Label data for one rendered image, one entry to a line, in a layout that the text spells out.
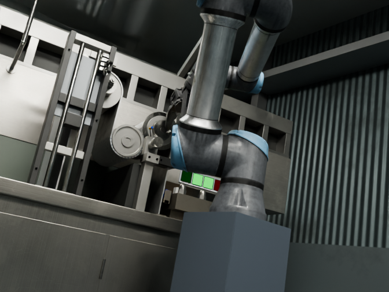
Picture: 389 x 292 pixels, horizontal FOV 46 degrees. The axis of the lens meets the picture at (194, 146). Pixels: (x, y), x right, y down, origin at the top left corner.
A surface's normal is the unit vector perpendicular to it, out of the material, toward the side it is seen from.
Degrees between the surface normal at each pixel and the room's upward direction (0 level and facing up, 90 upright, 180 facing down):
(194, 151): 117
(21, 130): 90
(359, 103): 90
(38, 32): 90
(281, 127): 90
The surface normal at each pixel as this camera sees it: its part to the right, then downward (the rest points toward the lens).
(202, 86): -0.37, 0.11
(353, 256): -0.76, -0.30
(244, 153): 0.10, -0.27
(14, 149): 0.48, -0.17
